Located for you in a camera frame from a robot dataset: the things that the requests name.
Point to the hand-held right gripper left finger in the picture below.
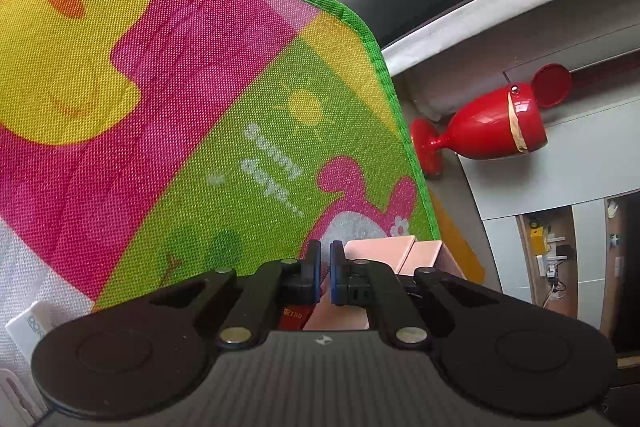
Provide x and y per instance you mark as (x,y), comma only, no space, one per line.
(314,274)

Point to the white plastic piece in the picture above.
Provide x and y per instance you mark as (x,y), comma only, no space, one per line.
(17,394)

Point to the colourful printed play mat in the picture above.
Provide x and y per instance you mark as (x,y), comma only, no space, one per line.
(190,107)

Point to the white wooden shelf unit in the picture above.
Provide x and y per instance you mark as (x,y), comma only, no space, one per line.
(555,252)

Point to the small red packet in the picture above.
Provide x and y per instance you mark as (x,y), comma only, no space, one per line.
(295,307)

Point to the yellow small box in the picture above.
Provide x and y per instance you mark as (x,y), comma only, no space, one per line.
(537,241)

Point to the pink cardboard box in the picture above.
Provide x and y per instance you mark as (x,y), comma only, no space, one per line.
(372,253)

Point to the red pedal trash bin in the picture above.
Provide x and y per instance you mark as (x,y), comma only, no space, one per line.
(492,127)

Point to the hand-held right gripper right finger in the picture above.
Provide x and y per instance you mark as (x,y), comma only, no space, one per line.
(337,274)

